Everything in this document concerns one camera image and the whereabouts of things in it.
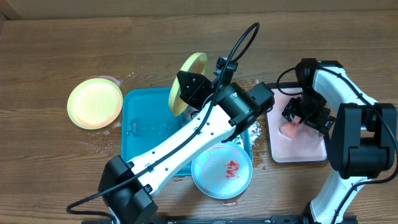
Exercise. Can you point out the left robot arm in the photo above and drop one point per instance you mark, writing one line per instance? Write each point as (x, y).
(225, 111)

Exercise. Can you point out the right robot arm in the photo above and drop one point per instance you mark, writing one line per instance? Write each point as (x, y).
(360, 135)

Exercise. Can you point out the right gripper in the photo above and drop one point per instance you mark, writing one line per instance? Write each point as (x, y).
(319, 122)

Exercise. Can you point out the pink sponge with dark scourer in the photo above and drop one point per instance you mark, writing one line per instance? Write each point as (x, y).
(289, 129)

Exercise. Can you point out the yellow-green plate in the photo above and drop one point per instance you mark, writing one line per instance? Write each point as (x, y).
(196, 63)

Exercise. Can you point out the light blue plate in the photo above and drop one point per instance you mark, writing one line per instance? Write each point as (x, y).
(223, 171)

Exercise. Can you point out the yellow plate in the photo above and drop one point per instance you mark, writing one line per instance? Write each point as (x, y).
(95, 103)

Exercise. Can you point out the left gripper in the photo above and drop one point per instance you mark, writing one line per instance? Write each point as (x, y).
(200, 86)

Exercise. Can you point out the black tray with soapy water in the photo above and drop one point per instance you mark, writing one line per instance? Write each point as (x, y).
(308, 145)

